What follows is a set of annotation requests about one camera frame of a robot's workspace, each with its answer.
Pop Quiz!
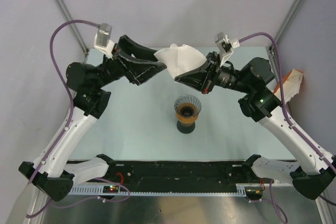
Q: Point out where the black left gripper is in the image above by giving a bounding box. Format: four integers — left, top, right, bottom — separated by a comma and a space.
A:
93, 35, 167, 89

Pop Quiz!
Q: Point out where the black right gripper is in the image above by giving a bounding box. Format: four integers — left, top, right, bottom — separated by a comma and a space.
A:
175, 51, 252, 95

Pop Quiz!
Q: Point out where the white paper coffee filter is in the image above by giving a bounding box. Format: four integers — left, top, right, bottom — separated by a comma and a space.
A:
154, 44, 207, 80

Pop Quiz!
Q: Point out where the smoked glass dripper cone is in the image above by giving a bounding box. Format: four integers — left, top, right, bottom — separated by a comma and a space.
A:
174, 94, 202, 119

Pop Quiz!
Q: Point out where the wooden dripper collar ring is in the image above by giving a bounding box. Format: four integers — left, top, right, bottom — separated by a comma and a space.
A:
174, 104, 197, 126

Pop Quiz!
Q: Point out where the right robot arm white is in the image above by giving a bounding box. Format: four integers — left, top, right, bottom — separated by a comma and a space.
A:
174, 52, 335, 200

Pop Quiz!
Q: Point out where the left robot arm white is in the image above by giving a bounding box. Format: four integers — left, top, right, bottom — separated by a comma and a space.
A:
18, 35, 166, 202

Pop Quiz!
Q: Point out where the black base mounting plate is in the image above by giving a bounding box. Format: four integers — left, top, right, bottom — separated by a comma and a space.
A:
86, 159, 275, 193

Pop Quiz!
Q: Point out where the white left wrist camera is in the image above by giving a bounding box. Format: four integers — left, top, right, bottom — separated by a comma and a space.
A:
94, 23, 115, 58

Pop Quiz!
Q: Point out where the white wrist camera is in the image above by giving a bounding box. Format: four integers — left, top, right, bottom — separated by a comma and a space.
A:
214, 32, 240, 67
94, 23, 115, 58

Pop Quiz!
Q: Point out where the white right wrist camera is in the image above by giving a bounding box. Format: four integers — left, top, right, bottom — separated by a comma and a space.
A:
214, 32, 240, 67

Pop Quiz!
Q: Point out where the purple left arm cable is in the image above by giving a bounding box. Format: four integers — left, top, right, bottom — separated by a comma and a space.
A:
25, 19, 132, 219

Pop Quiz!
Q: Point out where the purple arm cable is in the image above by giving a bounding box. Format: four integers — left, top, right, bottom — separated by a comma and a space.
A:
238, 32, 336, 222
25, 19, 132, 219

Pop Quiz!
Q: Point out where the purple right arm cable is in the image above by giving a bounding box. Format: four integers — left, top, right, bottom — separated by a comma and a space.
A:
238, 32, 336, 222

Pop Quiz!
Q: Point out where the grey slotted cable duct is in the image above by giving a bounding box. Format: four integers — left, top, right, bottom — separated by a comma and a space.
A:
69, 184, 246, 197

